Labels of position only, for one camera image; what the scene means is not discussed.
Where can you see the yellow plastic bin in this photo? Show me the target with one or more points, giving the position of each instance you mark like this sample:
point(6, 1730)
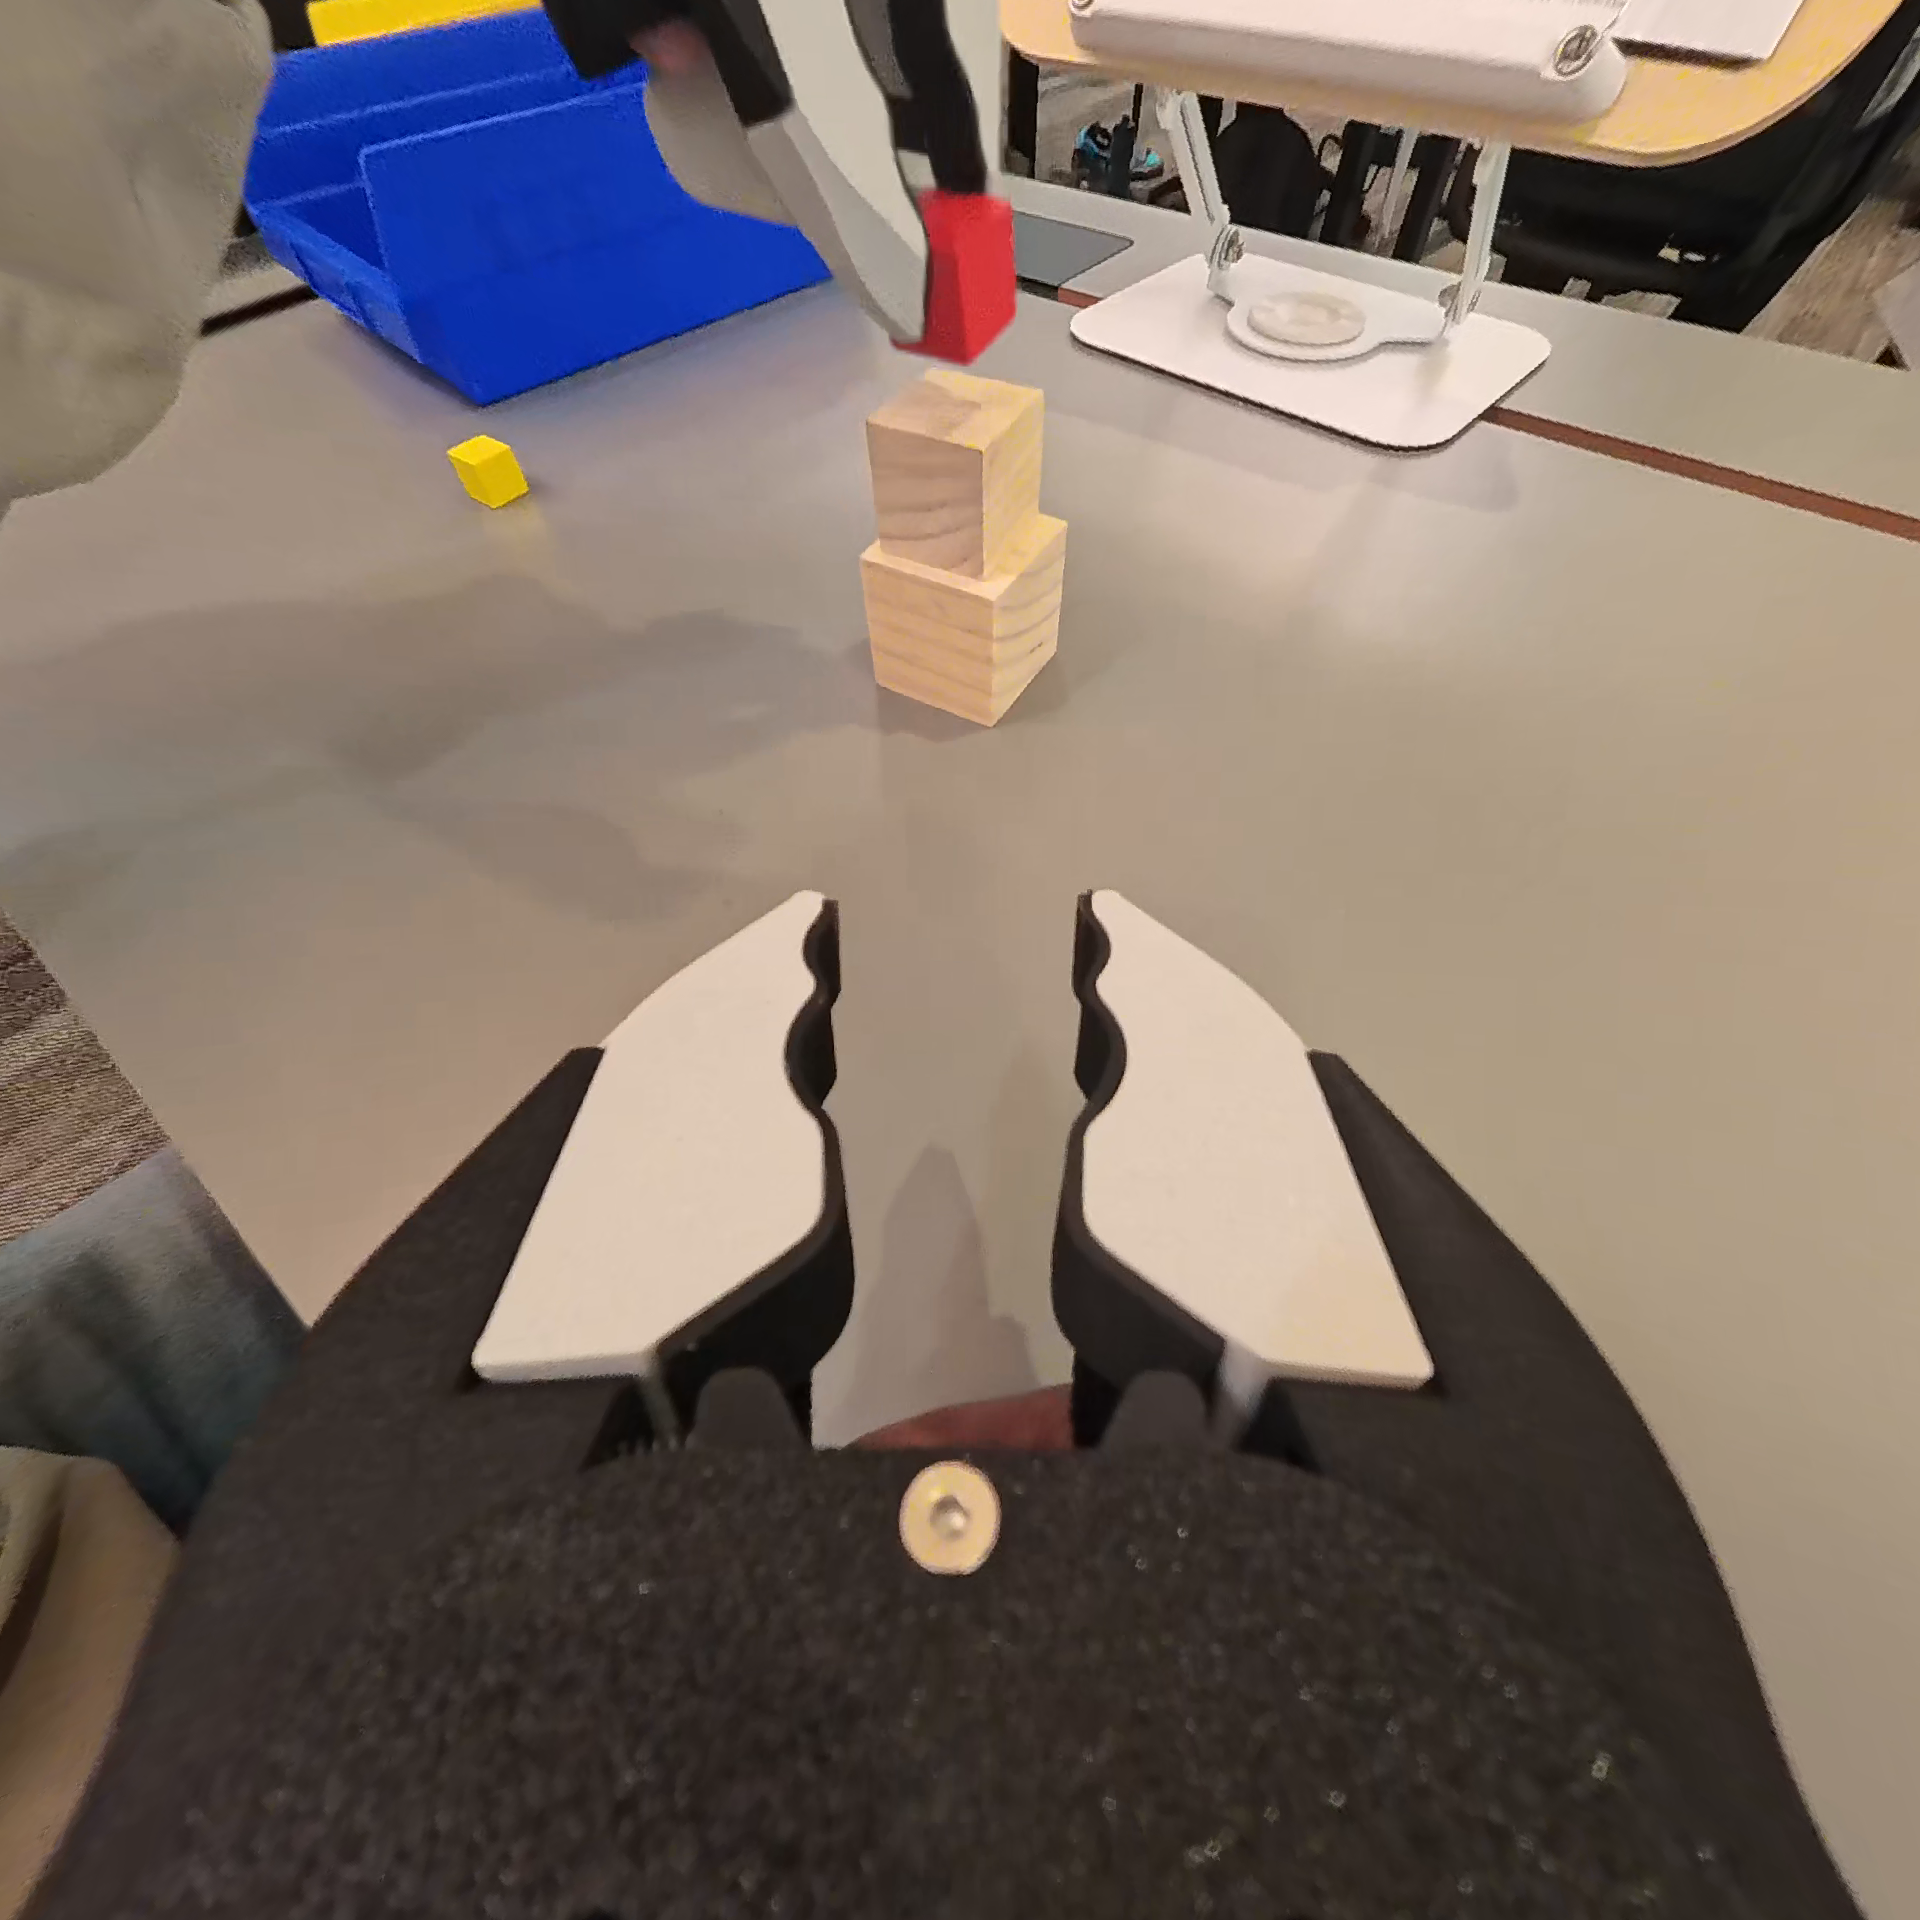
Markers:
point(420, 19)

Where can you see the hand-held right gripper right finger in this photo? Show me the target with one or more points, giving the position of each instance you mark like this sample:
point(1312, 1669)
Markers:
point(1238, 1187)

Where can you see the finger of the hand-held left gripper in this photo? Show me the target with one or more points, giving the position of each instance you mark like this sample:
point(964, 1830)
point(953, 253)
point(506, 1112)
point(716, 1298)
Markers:
point(900, 93)
point(795, 195)

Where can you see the black office chair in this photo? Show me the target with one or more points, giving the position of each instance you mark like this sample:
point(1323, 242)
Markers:
point(1681, 228)

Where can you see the blue plastic bin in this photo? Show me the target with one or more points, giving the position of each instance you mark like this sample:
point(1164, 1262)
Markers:
point(539, 242)

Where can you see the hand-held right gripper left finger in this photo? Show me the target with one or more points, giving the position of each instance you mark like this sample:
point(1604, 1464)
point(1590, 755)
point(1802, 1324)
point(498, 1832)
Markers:
point(661, 1187)

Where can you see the medium wooden cube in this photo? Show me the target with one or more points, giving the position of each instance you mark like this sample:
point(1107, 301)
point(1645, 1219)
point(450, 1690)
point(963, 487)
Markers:
point(956, 476)

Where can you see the white folding stand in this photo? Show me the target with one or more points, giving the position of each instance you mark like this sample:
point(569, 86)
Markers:
point(1322, 346)

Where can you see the red wooden cube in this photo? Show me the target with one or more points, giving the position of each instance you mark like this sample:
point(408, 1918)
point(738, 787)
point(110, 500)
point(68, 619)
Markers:
point(970, 278)

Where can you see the large wooden cube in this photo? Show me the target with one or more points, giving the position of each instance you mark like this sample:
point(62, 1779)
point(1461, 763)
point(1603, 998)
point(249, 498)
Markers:
point(961, 624)

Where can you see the yellow wooden cube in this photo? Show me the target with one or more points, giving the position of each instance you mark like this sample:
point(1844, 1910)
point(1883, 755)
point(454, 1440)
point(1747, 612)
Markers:
point(489, 471)

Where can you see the wooden display board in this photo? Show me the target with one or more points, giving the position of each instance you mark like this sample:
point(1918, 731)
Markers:
point(1771, 107)

